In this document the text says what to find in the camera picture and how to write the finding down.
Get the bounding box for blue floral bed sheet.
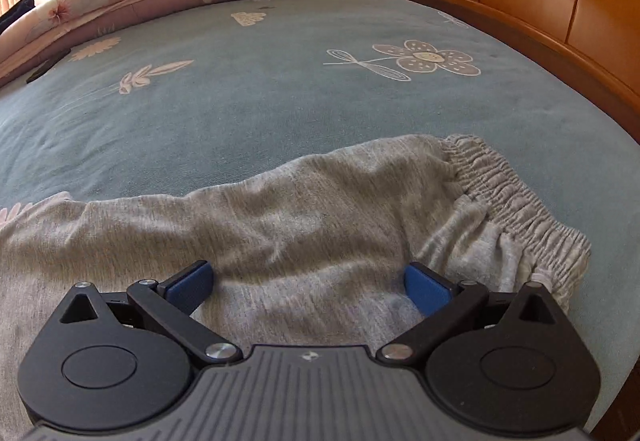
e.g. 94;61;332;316
1;0;639;419

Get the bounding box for black garment on quilt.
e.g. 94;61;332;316
0;0;35;34

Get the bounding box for black smartphone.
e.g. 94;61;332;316
26;49;70;83

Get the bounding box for grey sweatpants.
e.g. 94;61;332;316
1;134;590;440

